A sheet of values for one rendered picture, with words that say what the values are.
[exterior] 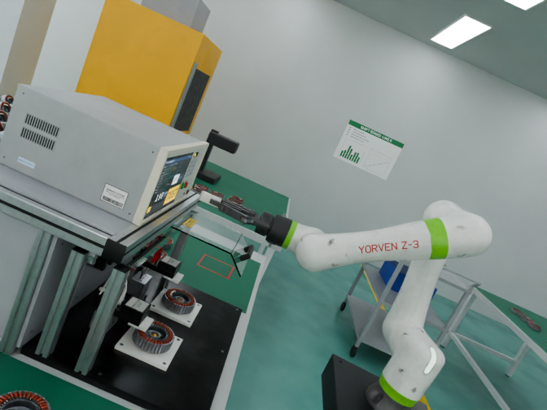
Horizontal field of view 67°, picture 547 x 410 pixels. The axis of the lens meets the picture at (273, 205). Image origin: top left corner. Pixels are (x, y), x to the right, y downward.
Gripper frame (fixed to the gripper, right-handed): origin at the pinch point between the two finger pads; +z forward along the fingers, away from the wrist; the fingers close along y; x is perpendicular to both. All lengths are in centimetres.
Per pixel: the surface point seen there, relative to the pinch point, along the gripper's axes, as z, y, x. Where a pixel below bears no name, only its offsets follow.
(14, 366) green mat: 20, -45, -43
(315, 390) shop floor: -95, 118, -118
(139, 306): 3.9, -21.1, -30.9
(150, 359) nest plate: -5.3, -27.6, -39.8
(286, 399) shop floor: -75, 96, -118
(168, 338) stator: -7.0, -21.1, -36.1
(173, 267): 2.7, 0.4, -26.0
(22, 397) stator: 12, -55, -40
